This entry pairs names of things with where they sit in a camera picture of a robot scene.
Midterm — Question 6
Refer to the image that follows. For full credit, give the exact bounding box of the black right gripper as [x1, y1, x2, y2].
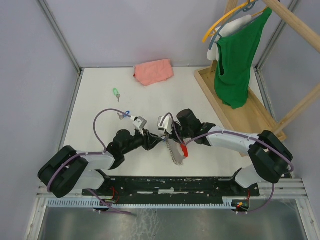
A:
[164, 121, 193, 144]

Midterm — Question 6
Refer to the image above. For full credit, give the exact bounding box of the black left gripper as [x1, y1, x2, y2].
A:
[122, 127, 163, 155]

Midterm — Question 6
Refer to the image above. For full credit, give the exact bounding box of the metal key organizer red handle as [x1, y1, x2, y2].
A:
[165, 139, 187, 166]

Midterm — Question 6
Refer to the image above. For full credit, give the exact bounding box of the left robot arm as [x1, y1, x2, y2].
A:
[37, 129, 163, 198]

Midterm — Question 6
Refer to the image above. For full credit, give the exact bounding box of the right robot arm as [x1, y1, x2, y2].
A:
[157, 108, 294, 196]

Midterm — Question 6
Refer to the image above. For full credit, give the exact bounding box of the key with green tag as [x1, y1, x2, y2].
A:
[112, 88, 121, 102]

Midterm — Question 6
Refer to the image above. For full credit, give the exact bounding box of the wooden clothes rack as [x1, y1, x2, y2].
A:
[194, 0, 320, 141]

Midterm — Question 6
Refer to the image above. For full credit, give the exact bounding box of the folded pink cloth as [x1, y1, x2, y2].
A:
[133, 59, 174, 86]

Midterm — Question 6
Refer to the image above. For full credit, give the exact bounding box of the white garment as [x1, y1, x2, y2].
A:
[207, 14, 252, 61]

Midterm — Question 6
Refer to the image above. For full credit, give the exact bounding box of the green shirt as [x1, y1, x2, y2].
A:
[214, 7, 272, 109]

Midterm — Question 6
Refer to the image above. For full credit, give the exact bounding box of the blue grey hanger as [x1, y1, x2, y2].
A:
[208, 0, 269, 49]

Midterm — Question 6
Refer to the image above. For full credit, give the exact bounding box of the yellow hanger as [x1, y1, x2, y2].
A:
[202, 0, 254, 43]

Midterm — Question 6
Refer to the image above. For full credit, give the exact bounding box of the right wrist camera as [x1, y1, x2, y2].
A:
[157, 115, 173, 134]

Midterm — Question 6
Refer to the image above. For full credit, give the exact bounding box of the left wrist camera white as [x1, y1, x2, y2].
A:
[130, 116, 147, 135]

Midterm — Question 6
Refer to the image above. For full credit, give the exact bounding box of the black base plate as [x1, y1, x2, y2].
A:
[94, 176, 260, 205]

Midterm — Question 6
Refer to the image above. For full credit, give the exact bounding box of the white cable duct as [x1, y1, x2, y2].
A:
[47, 196, 238, 210]

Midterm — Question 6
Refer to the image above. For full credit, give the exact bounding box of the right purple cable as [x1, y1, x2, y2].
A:
[159, 112, 296, 215]

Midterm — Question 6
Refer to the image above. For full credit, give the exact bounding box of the aluminium corner frame post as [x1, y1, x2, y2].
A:
[36, 0, 82, 73]

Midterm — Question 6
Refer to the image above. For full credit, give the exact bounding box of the right aluminium frame post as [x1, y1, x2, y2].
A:
[255, 0, 301, 72]

